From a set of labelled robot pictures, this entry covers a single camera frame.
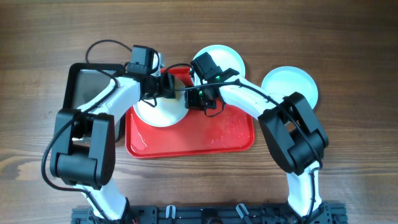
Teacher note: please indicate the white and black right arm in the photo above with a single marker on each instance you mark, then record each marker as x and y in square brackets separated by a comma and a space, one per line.
[294, 136]

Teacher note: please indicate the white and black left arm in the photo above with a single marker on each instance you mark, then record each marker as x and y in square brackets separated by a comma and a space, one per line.
[81, 155]

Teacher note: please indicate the black water tray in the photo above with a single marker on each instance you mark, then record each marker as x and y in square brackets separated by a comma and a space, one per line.
[85, 82]

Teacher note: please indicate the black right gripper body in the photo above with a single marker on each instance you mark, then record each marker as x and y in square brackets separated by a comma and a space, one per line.
[196, 99]

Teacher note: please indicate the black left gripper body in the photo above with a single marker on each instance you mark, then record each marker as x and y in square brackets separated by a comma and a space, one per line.
[160, 83]

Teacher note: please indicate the white plate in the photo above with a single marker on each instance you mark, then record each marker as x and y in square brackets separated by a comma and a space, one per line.
[163, 112]

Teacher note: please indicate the pale blue rear plate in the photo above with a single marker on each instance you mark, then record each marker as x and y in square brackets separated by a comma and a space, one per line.
[225, 57]

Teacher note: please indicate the pale green plate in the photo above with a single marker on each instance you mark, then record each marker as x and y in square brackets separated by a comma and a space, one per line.
[285, 80]

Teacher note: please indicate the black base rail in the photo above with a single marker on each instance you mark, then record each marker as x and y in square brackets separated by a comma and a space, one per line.
[266, 213]

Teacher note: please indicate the red plastic tray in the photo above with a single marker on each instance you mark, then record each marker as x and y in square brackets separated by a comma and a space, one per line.
[230, 131]

